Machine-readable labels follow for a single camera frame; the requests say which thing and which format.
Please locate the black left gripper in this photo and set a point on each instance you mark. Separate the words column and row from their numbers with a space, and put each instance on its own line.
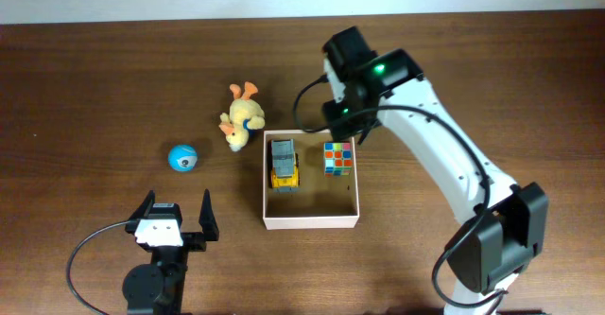
column 197, row 242

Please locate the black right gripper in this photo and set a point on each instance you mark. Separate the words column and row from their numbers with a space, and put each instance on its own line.
column 337, row 127

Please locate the multicoloured puzzle cube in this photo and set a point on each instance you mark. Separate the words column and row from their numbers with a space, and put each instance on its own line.
column 337, row 159

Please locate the pink box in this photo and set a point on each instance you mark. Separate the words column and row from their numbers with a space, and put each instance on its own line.
column 323, row 199

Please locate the yellow grey toy truck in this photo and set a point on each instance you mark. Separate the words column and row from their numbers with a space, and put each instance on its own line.
column 285, row 173

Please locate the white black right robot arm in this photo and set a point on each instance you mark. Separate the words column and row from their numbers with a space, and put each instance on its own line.
column 502, row 224

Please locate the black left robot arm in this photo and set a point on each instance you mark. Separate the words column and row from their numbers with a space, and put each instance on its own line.
column 157, row 287

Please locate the blue ball with eye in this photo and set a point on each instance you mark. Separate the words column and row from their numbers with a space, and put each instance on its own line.
column 182, row 158

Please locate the yellow plush duck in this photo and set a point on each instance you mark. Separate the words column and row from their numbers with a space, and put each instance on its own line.
column 245, row 115

